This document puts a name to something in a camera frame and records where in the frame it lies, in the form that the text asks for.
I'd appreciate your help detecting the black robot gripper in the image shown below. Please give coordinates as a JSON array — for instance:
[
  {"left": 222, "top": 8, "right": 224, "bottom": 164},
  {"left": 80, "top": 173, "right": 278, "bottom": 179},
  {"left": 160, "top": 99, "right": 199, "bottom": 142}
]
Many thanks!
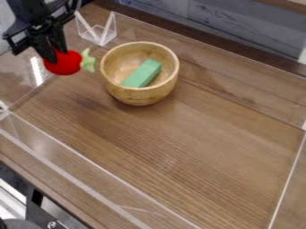
[{"left": 1, "top": 0, "right": 79, "bottom": 64}]

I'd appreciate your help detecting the red plush strawberry toy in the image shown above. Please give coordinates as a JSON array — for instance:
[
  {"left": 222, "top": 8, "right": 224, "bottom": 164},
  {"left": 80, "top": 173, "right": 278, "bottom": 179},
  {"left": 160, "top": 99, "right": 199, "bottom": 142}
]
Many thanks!
[{"left": 43, "top": 47, "right": 96, "bottom": 76}]

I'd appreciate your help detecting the wooden bowl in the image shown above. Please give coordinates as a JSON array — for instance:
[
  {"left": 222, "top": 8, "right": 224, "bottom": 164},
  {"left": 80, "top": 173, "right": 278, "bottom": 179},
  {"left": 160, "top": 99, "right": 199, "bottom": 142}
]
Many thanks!
[{"left": 100, "top": 41, "right": 179, "bottom": 106}]

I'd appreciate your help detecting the green rectangular block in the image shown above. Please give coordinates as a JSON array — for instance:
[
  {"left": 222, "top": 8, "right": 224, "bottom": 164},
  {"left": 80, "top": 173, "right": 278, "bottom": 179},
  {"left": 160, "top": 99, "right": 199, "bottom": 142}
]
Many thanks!
[{"left": 120, "top": 59, "right": 161, "bottom": 88}]

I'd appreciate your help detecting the clear acrylic corner bracket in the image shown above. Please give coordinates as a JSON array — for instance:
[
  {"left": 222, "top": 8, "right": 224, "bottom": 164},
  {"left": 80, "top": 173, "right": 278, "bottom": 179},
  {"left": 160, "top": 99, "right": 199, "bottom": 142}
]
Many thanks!
[{"left": 73, "top": 12, "right": 117, "bottom": 47}]

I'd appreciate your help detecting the clear acrylic tray wall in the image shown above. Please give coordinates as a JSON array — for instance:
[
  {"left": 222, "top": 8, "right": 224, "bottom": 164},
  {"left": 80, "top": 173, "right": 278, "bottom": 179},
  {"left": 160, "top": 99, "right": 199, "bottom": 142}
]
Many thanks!
[{"left": 0, "top": 101, "right": 200, "bottom": 229}]

